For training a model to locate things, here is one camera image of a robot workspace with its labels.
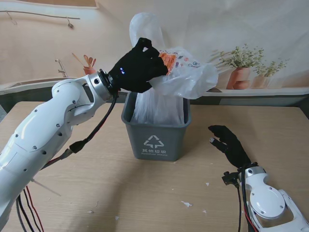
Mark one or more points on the printed kitchen backdrop cloth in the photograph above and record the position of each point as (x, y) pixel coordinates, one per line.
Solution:
(60, 36)

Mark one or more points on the grey plastic waste bin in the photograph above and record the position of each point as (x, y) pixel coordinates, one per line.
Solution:
(157, 142)

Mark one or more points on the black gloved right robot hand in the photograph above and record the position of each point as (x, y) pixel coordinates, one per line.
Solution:
(233, 145)

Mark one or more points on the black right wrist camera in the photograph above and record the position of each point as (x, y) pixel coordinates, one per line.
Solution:
(229, 180)

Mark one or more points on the large white paper scrap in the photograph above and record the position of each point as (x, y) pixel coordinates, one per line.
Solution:
(187, 204)

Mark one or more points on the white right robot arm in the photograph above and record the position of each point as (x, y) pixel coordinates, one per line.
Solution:
(265, 198)

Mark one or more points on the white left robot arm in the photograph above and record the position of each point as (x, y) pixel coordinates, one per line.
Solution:
(48, 125)

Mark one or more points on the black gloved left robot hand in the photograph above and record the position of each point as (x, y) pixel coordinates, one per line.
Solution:
(137, 70)

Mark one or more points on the white plastic garbage bag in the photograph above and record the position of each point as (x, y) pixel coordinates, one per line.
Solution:
(186, 79)

